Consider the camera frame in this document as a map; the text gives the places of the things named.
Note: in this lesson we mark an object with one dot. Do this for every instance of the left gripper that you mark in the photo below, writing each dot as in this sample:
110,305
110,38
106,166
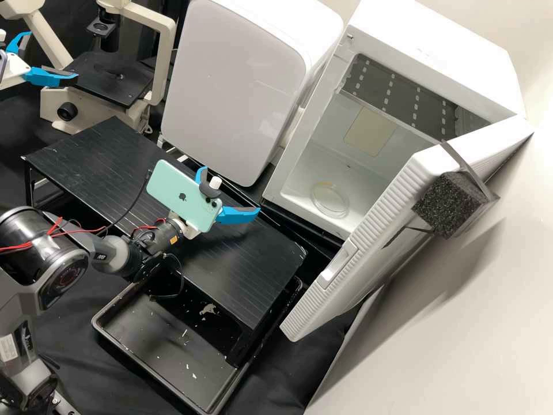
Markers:
16,69

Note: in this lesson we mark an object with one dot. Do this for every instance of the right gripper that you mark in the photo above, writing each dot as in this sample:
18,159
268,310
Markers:
192,231

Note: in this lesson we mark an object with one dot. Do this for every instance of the incubator door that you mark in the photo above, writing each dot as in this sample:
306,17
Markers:
389,216

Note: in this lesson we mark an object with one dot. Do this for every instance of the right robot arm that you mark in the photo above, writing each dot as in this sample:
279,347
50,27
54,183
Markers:
39,255

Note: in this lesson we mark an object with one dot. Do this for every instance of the white incubator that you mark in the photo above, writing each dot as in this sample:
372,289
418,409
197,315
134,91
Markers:
432,39

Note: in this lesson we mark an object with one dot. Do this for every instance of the cream microscope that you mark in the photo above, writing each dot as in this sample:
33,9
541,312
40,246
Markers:
52,99

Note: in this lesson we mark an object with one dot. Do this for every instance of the black platform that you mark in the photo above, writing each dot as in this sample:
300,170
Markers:
129,173
302,228

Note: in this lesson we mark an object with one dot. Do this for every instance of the petri dish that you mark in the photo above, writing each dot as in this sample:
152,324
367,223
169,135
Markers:
330,198

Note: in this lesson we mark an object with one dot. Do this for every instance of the white box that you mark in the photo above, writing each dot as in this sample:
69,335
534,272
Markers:
233,86

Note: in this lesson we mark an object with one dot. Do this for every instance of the black tray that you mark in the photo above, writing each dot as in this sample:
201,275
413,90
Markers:
164,346

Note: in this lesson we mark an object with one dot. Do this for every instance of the right wrist camera phone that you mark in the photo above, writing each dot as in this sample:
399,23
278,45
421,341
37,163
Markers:
181,190

